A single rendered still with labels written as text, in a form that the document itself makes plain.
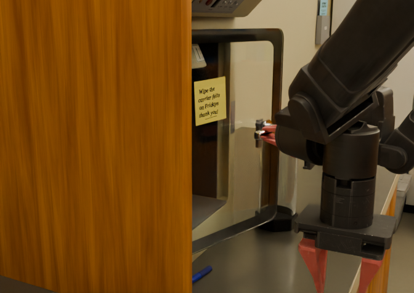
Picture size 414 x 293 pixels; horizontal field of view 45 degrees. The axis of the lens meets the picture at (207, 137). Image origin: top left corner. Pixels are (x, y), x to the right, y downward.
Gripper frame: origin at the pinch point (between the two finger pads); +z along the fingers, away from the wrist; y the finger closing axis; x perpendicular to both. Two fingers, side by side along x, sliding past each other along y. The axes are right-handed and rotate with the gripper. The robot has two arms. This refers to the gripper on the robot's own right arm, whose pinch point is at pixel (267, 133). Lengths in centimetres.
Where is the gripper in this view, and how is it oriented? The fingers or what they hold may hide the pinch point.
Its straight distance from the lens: 94.4
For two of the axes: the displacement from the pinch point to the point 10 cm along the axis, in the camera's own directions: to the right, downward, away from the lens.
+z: -9.0, -1.0, 4.3
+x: -4.4, 2.1, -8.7
